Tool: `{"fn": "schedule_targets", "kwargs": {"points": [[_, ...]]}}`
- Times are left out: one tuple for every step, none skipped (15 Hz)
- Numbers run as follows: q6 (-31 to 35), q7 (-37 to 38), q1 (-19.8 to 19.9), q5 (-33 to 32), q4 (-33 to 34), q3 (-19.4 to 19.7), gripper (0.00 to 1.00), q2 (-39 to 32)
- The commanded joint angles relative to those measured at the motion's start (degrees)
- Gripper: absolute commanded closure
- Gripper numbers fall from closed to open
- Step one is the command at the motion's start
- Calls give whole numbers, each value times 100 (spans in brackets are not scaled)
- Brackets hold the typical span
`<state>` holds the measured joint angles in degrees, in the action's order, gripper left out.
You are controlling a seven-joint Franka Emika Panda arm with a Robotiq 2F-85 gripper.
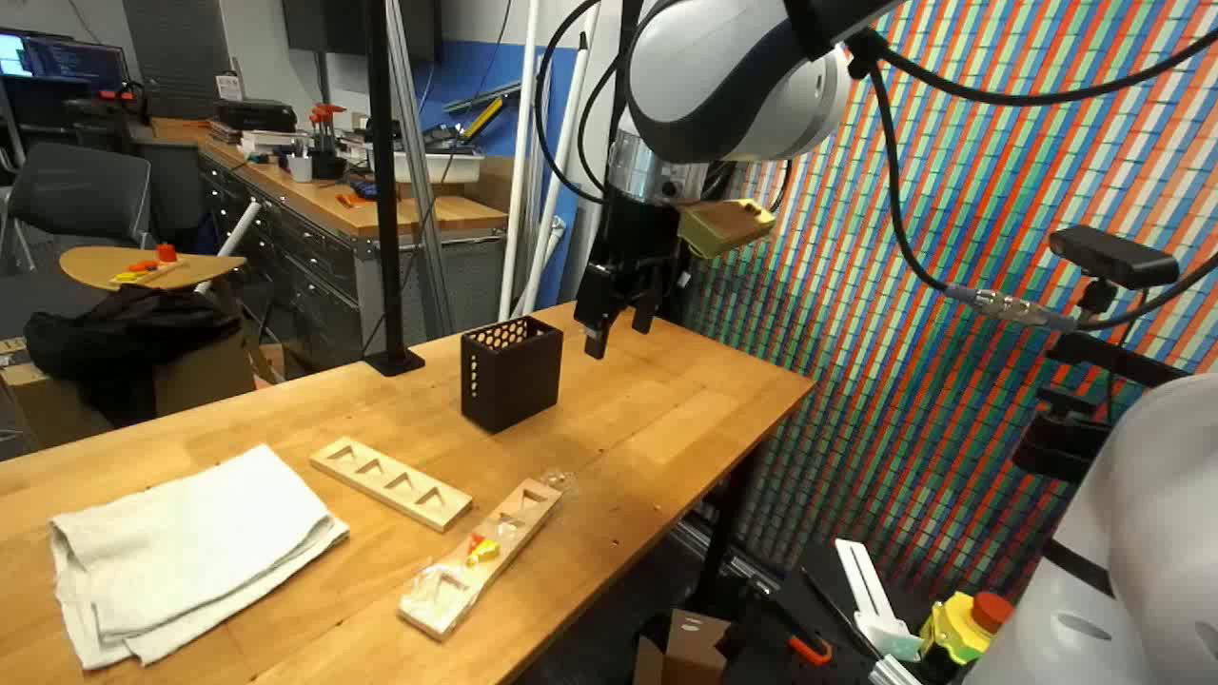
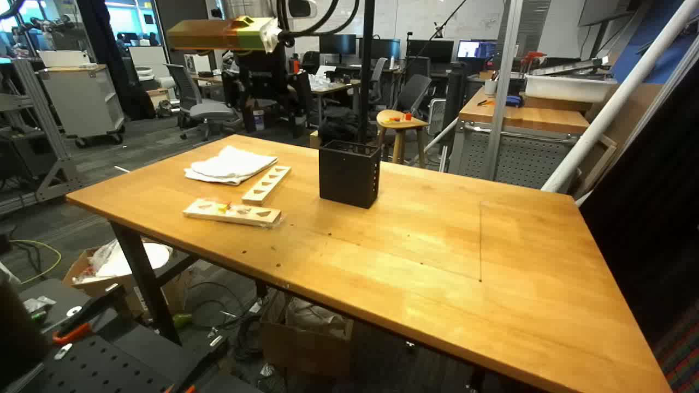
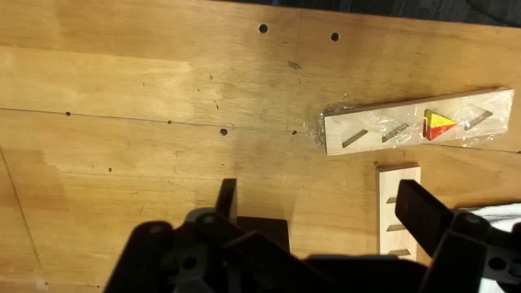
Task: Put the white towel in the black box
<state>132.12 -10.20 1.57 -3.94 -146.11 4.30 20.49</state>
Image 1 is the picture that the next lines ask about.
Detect white towel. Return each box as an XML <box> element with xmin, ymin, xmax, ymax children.
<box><xmin>46</xmin><ymin>441</ymin><xmax>353</xmax><ymax>672</ymax></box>

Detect round wooden stool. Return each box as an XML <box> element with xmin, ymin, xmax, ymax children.
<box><xmin>59</xmin><ymin>238</ymin><xmax>250</xmax><ymax>298</ymax></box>

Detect tan wrist camera box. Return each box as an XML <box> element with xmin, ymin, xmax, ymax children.
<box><xmin>678</xmin><ymin>195</ymin><xmax>782</xmax><ymax>265</ymax></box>

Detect blue lit computer monitor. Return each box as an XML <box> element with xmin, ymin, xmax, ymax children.
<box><xmin>0</xmin><ymin>26</ymin><xmax>131</xmax><ymax>90</ymax></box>

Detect plain cardboard box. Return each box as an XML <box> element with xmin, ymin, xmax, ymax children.
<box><xmin>627</xmin><ymin>603</ymin><xmax>739</xmax><ymax>685</ymax></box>

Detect wooden top workbench with drawers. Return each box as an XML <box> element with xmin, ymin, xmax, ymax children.
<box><xmin>136</xmin><ymin>114</ymin><xmax>509</xmax><ymax>374</ymax></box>

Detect multicoloured patterned backdrop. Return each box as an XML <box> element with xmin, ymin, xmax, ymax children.
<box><xmin>683</xmin><ymin>0</ymin><xmax>1218</xmax><ymax>617</ymax></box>

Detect black perforated box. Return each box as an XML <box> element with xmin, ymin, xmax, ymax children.
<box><xmin>457</xmin><ymin>313</ymin><xmax>567</xmax><ymax>438</ymax></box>

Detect wooden board with triangular slots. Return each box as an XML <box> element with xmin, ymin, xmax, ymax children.
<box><xmin>307</xmin><ymin>433</ymin><xmax>477</xmax><ymax>534</ymax></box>

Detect dark office chair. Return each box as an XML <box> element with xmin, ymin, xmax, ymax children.
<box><xmin>5</xmin><ymin>135</ymin><xmax>156</xmax><ymax>276</ymax></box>

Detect yellow red puzzle piece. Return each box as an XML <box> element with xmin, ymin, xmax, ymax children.
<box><xmin>461</xmin><ymin>529</ymin><xmax>501</xmax><ymax>572</ymax></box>

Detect red yellow toys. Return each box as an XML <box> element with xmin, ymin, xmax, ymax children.
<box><xmin>111</xmin><ymin>238</ymin><xmax>182</xmax><ymax>284</ymax></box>

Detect black bag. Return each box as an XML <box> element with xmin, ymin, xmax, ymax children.
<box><xmin>24</xmin><ymin>284</ymin><xmax>243</xmax><ymax>430</ymax></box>

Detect cardboard box under bag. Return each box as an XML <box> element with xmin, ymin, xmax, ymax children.
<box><xmin>0</xmin><ymin>332</ymin><xmax>260</xmax><ymax>449</ymax></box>

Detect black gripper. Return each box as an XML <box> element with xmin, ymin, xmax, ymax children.
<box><xmin>570</xmin><ymin>131</ymin><xmax>697</xmax><ymax>362</ymax></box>

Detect yellow red emergency stop button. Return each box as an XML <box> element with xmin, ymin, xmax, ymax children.
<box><xmin>916</xmin><ymin>587</ymin><xmax>1020</xmax><ymax>669</ymax></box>

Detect black camera stand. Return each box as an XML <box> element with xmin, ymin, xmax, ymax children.
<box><xmin>1009</xmin><ymin>276</ymin><xmax>1194</xmax><ymax>487</ymax></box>

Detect black vertical pole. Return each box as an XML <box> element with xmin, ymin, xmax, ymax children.
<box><xmin>362</xmin><ymin>0</ymin><xmax>432</xmax><ymax>380</ymax></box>

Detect red tool on workbench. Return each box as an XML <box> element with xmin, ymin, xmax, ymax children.
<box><xmin>305</xmin><ymin>99</ymin><xmax>350</xmax><ymax>181</ymax></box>

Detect white metal bracket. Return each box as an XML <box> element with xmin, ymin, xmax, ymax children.
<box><xmin>827</xmin><ymin>535</ymin><xmax>928</xmax><ymax>664</ymax></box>

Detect orange handled clamp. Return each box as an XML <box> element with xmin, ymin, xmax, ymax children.
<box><xmin>782</xmin><ymin>626</ymin><xmax>836</xmax><ymax>672</ymax></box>

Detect black exterior camera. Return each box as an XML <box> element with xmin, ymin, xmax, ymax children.
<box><xmin>1048</xmin><ymin>225</ymin><xmax>1184</xmax><ymax>291</ymax></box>

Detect white diagonal pole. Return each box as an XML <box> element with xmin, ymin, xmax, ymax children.
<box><xmin>496</xmin><ymin>0</ymin><xmax>547</xmax><ymax>323</ymax></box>

